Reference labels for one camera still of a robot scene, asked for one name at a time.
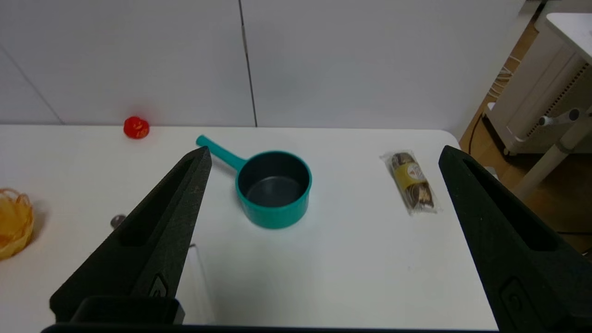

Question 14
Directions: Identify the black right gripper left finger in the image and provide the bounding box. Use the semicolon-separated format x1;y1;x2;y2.
50;146;212;323

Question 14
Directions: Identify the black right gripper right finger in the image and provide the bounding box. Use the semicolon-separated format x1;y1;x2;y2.
438;145;592;333

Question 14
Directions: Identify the teal saucepan with handle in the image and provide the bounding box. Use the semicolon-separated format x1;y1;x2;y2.
196;135;313;229

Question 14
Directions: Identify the yellow wicker basket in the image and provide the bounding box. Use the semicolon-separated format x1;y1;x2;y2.
0;188;35;260

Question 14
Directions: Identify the white side table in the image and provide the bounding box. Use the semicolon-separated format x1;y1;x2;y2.
511;13;592;200

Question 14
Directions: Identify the red toy pepper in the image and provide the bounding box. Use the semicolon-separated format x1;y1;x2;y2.
123;116;150;139

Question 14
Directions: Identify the wrapped brown snack bar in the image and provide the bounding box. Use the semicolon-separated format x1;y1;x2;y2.
380;150;439;216

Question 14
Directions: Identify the white perforated appliance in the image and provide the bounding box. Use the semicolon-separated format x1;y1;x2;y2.
483;28;592;155

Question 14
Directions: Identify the black floor cable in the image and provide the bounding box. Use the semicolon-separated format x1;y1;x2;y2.
468;112;485;154

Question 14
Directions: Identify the white cable bundle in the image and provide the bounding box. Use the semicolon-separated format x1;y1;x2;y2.
488;55;516;99

